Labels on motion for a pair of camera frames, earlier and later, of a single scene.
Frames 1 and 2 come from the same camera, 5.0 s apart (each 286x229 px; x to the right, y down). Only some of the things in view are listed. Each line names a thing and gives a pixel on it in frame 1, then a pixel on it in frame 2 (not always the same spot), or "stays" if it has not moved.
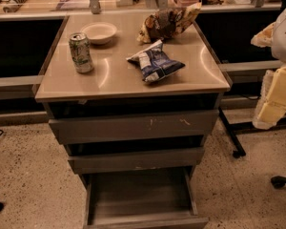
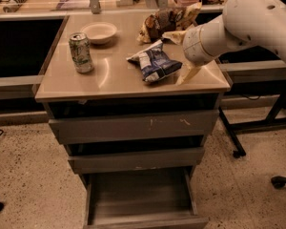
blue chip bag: x=154 y=63 stays
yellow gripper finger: x=264 y=37 to x=177 y=36
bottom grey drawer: x=154 y=198 stays
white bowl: x=99 y=32 stays
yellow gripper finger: x=277 y=96 to x=187 y=72
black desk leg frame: x=235 y=129 stays
